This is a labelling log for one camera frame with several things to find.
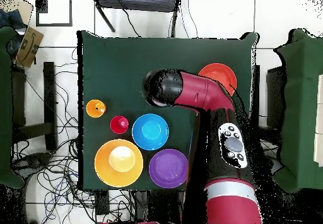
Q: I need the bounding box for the crimson cup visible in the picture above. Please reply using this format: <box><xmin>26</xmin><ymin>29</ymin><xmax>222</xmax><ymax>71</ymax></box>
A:
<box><xmin>110</xmin><ymin>115</ymin><xmax>130</xmax><ymax>135</ymax></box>

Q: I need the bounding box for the large red-orange bowl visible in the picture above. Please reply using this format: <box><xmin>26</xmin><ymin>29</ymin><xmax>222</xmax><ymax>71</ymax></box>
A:
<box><xmin>197</xmin><ymin>62</ymin><xmax>238</xmax><ymax>96</ymax></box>

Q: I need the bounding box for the green cloth side table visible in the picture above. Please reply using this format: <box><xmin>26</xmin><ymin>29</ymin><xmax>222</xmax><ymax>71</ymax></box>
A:
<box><xmin>0</xmin><ymin>26</ymin><xmax>26</xmax><ymax>189</ymax></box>
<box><xmin>273</xmin><ymin>28</ymin><xmax>323</xmax><ymax>194</ymax></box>

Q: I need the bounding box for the black square frame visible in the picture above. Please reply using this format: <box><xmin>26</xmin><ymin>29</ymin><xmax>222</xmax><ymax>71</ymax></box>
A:
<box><xmin>35</xmin><ymin>0</ymin><xmax>73</xmax><ymax>27</ymax></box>

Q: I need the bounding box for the large orange bowl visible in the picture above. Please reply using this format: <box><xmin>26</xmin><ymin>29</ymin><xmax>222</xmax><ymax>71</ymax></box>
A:
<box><xmin>94</xmin><ymin>139</ymin><xmax>144</xmax><ymax>188</ymax></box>

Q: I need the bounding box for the black folding chair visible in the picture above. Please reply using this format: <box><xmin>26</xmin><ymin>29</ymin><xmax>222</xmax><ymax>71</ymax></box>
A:
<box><xmin>92</xmin><ymin>0</ymin><xmax>181</xmax><ymax>38</ymax></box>

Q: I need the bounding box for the blue bowl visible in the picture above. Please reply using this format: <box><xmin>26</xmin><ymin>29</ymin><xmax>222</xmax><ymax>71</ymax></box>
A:
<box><xmin>131</xmin><ymin>113</ymin><xmax>170</xmax><ymax>151</ymax></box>

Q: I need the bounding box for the blue cloth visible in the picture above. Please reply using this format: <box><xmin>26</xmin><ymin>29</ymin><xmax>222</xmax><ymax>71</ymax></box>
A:
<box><xmin>0</xmin><ymin>8</ymin><xmax>27</xmax><ymax>30</ymax></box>

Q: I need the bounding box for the tangle of black cables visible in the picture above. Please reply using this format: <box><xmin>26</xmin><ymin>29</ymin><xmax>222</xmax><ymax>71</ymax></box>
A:
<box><xmin>12</xmin><ymin>47</ymin><xmax>137</xmax><ymax>224</ymax></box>

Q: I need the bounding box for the cardboard box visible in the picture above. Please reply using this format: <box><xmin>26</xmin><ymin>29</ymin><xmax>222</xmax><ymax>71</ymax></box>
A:
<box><xmin>15</xmin><ymin>26</ymin><xmax>44</xmax><ymax>69</ymax></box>

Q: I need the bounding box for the orange cup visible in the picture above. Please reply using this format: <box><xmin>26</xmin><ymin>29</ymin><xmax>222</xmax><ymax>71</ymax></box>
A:
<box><xmin>85</xmin><ymin>99</ymin><xmax>107</xmax><ymax>119</ymax></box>

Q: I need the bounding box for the black stand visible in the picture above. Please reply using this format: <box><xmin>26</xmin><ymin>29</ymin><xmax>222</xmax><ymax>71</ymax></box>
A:
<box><xmin>12</xmin><ymin>61</ymin><xmax>58</xmax><ymax>151</ymax></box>
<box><xmin>251</xmin><ymin>64</ymin><xmax>261</xmax><ymax>117</ymax></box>

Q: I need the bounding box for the black power strip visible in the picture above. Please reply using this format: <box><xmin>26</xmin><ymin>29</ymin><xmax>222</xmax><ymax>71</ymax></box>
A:
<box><xmin>95</xmin><ymin>190</ymin><xmax>110</xmax><ymax>216</ymax></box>

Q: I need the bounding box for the purple bowl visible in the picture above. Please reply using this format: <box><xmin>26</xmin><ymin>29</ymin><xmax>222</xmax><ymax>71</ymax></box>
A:
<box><xmin>148</xmin><ymin>148</ymin><xmax>189</xmax><ymax>189</ymax></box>

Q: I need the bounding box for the dark green tablecloth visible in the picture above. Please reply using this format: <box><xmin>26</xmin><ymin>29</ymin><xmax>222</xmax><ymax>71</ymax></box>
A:
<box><xmin>76</xmin><ymin>30</ymin><xmax>259</xmax><ymax>192</ymax></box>

